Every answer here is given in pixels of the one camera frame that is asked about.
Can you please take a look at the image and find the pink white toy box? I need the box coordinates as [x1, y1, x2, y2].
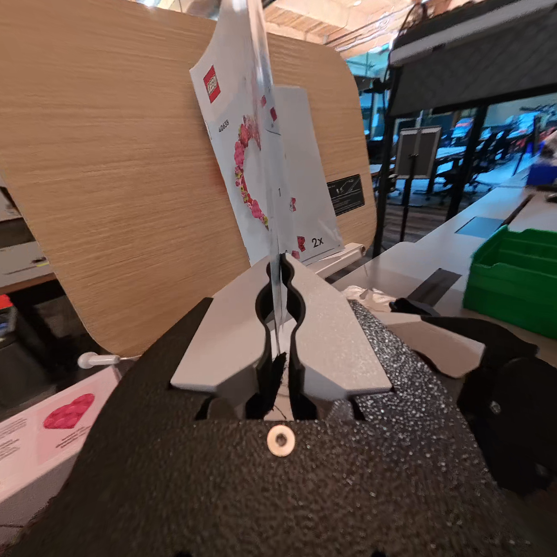
[0, 368, 122, 505]

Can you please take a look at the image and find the white metal stand frame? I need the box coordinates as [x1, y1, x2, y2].
[300, 242, 368, 277]

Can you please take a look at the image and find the red blue small object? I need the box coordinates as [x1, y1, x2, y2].
[0, 294, 19, 346]

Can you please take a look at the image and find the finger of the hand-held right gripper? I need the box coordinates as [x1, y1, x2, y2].
[385, 298, 487, 379]

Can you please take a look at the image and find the white knob lever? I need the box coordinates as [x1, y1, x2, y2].
[77, 352, 142, 370]

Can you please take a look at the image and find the clear plastic bag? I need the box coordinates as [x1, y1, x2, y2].
[341, 285, 405, 314]

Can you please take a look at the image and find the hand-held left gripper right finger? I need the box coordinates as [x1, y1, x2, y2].
[282, 252, 393, 402]

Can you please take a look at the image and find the row of black office chairs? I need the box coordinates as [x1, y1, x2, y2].
[428, 126, 538, 205]

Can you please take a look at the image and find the black label sticker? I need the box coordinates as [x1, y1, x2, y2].
[326, 174, 364, 217]

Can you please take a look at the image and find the grey framed board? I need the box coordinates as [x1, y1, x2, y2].
[394, 125, 444, 238]

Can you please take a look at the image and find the black desk strip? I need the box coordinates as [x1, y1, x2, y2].
[407, 267, 463, 305]

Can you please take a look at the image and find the pale blue instruction booklet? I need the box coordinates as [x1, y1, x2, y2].
[189, 0, 346, 349]

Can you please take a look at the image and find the blue box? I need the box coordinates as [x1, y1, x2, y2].
[526, 163, 557, 189]

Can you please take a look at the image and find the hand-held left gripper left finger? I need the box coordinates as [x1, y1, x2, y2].
[170, 256, 281, 397]

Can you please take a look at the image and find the green plastic bin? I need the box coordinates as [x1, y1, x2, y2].
[462, 225, 557, 341]

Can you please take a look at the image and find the light wooden board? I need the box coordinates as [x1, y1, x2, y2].
[0, 0, 378, 357]

